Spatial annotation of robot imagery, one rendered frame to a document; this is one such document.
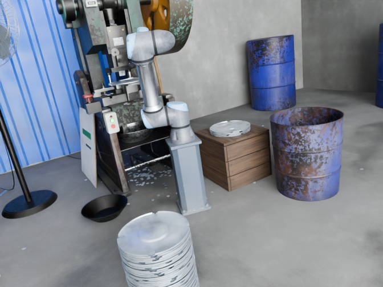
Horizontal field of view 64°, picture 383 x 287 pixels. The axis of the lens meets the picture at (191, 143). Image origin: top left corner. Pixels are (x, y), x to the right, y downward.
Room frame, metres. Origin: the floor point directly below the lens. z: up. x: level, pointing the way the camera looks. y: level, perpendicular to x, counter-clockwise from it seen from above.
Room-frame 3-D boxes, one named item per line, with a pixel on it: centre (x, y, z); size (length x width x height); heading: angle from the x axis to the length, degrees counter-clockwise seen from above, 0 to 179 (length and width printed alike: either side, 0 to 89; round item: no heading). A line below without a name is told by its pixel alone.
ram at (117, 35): (2.37, 0.43, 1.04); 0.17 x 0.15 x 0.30; 28
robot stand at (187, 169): (1.75, 0.05, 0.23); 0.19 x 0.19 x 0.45; 12
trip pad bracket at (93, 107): (2.06, 0.62, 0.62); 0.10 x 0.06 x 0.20; 118
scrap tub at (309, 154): (1.77, -0.70, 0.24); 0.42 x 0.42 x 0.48
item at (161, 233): (1.06, 0.20, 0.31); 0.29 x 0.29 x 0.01
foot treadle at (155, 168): (2.29, 0.38, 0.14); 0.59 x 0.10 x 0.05; 28
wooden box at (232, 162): (2.11, -0.29, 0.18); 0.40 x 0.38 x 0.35; 25
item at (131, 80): (2.30, 0.39, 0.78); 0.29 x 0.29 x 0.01
